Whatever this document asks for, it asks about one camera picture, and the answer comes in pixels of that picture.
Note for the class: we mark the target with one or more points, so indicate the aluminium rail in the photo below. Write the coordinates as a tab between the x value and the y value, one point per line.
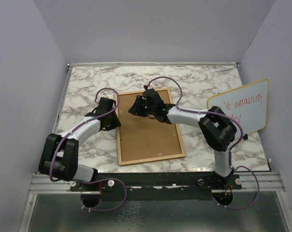
247	182

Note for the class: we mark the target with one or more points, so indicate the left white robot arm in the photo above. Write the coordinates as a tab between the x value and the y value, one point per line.
59	159

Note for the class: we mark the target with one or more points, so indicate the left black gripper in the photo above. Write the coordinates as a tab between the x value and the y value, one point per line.
116	123

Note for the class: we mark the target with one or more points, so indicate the yellow rimmed whiteboard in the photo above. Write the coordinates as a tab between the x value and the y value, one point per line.
248	105

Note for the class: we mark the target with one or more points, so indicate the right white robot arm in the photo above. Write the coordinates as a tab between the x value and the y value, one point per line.
217	129

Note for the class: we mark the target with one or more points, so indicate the wooden picture frame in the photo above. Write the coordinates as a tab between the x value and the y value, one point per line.
148	159

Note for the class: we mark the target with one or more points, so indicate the black mounting base plate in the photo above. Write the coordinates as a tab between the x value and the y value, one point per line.
157	186

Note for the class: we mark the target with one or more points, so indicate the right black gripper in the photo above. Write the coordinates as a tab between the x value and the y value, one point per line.
135	109

